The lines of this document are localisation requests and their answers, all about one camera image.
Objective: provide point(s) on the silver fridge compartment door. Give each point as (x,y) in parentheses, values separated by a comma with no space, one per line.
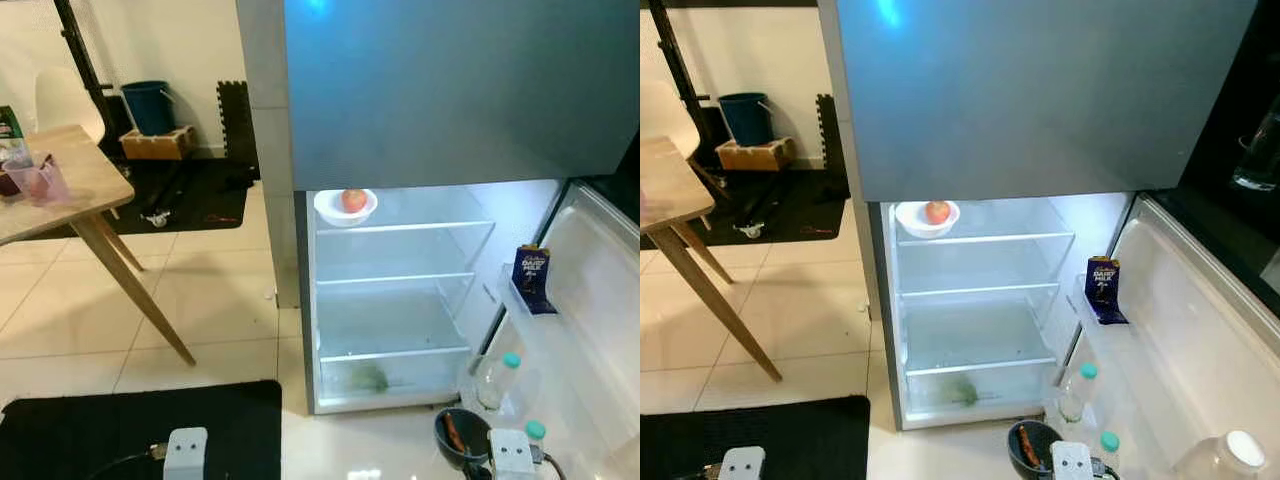
(1190,300)
(600,280)

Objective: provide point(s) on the glass fridge shelf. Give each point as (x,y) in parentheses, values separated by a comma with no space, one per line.
(990,291)
(1000,239)
(420,227)
(400,353)
(985,366)
(400,279)

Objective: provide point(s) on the silver two-door fridge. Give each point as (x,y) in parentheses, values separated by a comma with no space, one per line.
(262,150)
(845,150)

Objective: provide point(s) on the purple Dairy Milk pack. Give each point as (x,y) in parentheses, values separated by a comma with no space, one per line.
(532,280)
(1103,290)

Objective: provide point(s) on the white plastic chair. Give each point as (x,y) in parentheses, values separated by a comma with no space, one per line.
(65,105)
(665,115)

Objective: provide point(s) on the wooden crate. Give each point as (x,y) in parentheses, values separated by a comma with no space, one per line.
(755,156)
(158,145)

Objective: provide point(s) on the black steel power rack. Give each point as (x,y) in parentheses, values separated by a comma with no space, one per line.
(690,90)
(90,80)

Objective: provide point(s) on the blue plastic bucket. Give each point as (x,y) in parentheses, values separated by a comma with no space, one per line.
(745,120)
(148,108)

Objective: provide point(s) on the clear bottle teal cap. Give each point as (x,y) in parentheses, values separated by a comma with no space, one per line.
(1080,398)
(1108,445)
(500,385)
(535,432)

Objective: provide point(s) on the black foam puzzle mat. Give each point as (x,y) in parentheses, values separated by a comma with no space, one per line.
(238,130)
(832,140)

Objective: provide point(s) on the silver freezer door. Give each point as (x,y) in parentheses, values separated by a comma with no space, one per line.
(450,90)
(1040,90)

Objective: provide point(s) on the clear crisper drawer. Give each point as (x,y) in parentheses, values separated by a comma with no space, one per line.
(1000,392)
(420,380)

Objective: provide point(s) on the brown sausage piece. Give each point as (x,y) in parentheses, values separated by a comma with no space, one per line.
(455,433)
(1030,447)

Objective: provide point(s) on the white bowl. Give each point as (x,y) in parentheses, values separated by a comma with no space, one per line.
(330,212)
(910,225)

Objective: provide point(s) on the red apple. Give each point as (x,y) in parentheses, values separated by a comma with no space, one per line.
(937,212)
(354,200)

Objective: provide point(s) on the green leafy vegetable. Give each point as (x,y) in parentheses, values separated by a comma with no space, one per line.
(368,380)
(962,393)

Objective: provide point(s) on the pink plastic container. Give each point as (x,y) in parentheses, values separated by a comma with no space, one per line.
(40,182)

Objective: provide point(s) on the tall clear tumbler pale lid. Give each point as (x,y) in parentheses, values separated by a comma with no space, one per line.
(1258,150)

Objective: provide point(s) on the glass jar white lid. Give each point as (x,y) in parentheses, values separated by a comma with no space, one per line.
(1230,460)

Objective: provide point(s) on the green snack pouch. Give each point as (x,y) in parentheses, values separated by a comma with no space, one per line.
(8,122)

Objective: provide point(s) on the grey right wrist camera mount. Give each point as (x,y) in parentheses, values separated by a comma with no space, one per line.
(512,455)
(1072,462)

